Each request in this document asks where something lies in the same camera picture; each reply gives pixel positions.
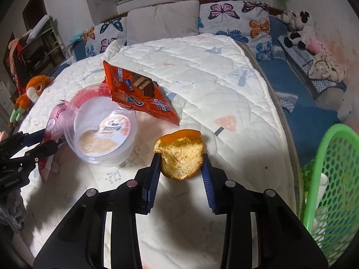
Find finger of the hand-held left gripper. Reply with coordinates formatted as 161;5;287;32
24;140;58;163
0;130;47;157

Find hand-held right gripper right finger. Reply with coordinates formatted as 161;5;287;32
200;153;328;269

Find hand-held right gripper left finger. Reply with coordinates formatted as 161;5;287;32
33;153;162;269

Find yellow bread piece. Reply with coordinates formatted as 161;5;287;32
154;129;204;180

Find pink snack packet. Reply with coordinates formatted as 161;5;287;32
38;101;73;184

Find clear plastic pudding cup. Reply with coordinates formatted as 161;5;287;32
63;97;138;168

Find green plastic basket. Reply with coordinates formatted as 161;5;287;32
301;123;359;258

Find orange green plush toy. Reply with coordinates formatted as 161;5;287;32
8;75;54;128

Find empty clear plastic cup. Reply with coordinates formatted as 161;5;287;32
68;83;110;110

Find orange snack packet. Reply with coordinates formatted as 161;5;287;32
103;61;180;126

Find red hanging clothes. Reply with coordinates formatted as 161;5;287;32
8;36;27;90

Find metal shelf rack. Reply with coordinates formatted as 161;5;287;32
17;15;61;70

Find white quilted blanket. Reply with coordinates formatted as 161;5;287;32
20;33;298;269

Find dark wooden door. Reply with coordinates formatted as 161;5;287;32
22;0;48;34

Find small butterfly print pillow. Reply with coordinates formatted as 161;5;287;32
84;17;128;59

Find blue patterned folded cloth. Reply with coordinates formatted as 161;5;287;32
278;35;347;98

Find grey pillow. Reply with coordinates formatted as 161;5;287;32
126;0;200;46

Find large butterfly print pillow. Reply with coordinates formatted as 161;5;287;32
199;0;274;61

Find beige spotted cloth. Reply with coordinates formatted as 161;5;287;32
309;52;350;83

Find black white cow plush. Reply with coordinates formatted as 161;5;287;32
283;11;315;49

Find pink plush toy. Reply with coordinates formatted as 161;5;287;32
309;40;328;54

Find grey spotted plush toy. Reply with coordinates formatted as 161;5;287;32
276;11;298;31

